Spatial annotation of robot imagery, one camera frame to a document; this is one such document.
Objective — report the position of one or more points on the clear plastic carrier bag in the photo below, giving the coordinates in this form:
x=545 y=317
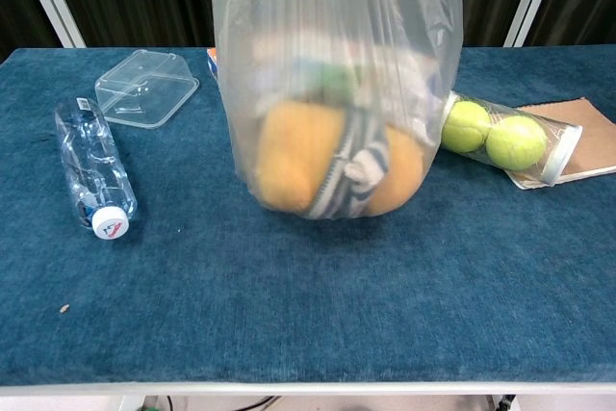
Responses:
x=337 y=7

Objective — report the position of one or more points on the blue table cloth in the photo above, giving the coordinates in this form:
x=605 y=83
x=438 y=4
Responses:
x=337 y=295

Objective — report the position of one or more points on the yellow tennis ball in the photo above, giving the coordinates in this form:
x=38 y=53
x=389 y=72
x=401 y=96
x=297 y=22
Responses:
x=464 y=126
x=516 y=142

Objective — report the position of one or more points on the clear plastic food container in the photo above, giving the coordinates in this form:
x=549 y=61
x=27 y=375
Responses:
x=144 y=88

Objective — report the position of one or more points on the small orange bread loaf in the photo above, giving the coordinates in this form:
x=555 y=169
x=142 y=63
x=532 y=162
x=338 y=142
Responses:
x=399 y=170

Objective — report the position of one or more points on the orange snack packet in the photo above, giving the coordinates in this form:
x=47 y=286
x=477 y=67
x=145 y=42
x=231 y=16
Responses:
x=213 y=62

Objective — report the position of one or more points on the brown spiral notebook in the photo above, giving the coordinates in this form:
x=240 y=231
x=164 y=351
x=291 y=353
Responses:
x=592 y=141

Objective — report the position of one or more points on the clear tennis ball tube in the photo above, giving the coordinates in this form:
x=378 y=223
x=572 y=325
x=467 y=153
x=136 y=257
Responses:
x=563 y=151

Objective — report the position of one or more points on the striped white blue cloth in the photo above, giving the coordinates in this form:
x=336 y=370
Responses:
x=361 y=165

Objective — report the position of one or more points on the clear plastic water bottle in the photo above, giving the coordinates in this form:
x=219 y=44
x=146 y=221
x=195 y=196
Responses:
x=96 y=165

